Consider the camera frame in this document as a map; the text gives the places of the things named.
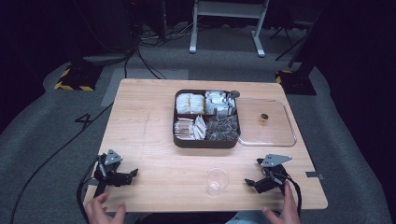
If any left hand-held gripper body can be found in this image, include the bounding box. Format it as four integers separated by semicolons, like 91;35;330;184
92;148;133;198

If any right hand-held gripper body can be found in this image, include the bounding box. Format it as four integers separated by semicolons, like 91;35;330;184
256;153;293;196

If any person's right hand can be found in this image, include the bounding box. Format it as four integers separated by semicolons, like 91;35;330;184
262;180;303;224

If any person's left hand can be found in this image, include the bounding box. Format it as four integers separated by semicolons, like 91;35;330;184
84;191;127;224

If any clear plastic cup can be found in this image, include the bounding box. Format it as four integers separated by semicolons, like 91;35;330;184
205;167;231;198

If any grey tape strip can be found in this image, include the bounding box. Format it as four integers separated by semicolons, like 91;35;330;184
305;171;325;180

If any clear lid with brown knob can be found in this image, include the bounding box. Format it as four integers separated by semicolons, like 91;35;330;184
234;97;298;147

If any brown compartment box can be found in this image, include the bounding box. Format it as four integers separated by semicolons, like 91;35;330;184
172;89;241;149

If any pile of brown capsules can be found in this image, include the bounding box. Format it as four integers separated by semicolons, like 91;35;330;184
205;114;240;142

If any pile of clear wrapped sticks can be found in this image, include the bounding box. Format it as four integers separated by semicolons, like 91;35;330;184
174;117;196;140

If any pile of small white sachets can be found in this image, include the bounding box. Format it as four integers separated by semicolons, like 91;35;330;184
192;115;207;140

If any pile of silver packets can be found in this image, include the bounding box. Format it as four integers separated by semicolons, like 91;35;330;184
205;90;237;117

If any pile of white packets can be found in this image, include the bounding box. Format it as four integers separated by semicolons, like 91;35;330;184
176;92;206;115

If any black stand base hazard tape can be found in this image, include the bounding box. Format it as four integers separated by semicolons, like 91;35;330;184
275;68;318;96
53;60;104;92

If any left hand-held gripper cable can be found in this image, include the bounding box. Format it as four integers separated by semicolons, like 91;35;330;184
76;157;101;224

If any hand-held gripper cable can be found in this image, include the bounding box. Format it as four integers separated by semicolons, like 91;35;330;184
76;157;101;224
284;174;304;217

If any right hand-held gripper cable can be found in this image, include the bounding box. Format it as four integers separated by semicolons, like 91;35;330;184
284;174;304;217

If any long black floor cable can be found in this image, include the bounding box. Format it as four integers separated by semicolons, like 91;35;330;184
8;103;114;224

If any white metal desk frame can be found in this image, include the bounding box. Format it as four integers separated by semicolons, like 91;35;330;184
189;0;271;58

